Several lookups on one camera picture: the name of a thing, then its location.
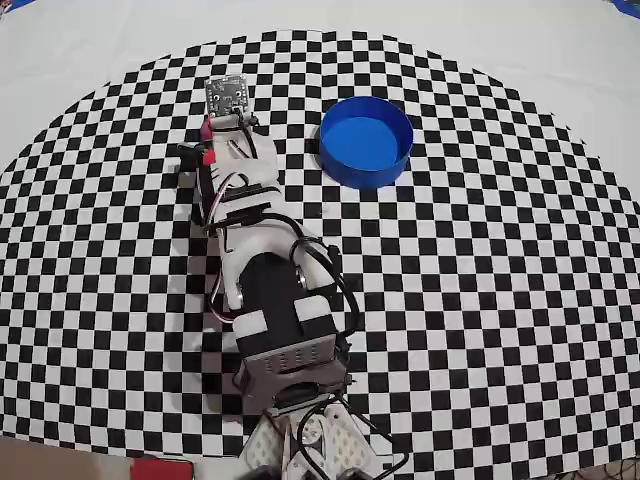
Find black looped cable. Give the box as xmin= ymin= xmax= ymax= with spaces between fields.
xmin=339 ymin=392 xmax=409 ymax=474

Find red flat box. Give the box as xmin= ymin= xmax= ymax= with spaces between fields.
xmin=130 ymin=457 xmax=195 ymax=480

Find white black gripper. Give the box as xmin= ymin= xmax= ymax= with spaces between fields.
xmin=177 ymin=124 xmax=280 ymax=201

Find blue round box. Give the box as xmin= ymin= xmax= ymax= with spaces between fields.
xmin=318 ymin=96 xmax=415 ymax=190

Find black white checkerboard sheet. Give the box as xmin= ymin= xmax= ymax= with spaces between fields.
xmin=0 ymin=0 xmax=640 ymax=469

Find tangled thin wires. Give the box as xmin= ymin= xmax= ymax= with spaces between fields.
xmin=574 ymin=459 xmax=640 ymax=480

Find black camera cable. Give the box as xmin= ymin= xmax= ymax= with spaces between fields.
xmin=287 ymin=217 xmax=361 ymax=346

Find wrist camera with red mount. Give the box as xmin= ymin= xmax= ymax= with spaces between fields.
xmin=201 ymin=73 xmax=259 ymax=166

